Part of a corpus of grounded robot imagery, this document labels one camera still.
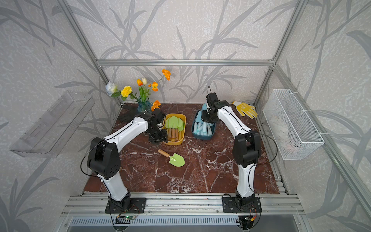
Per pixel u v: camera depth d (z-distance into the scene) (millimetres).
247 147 525
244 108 1180
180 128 1017
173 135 958
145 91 933
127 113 1148
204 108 930
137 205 726
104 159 474
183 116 1050
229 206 730
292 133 603
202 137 990
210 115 705
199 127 983
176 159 894
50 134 667
